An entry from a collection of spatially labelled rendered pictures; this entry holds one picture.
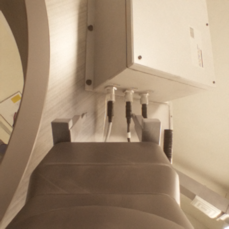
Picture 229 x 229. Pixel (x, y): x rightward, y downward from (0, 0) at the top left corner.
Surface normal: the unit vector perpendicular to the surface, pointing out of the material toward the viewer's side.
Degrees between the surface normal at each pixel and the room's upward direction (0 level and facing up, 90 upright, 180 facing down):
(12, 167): 90
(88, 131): 90
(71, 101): 90
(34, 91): 90
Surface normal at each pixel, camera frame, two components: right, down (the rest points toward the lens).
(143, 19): 0.51, -0.14
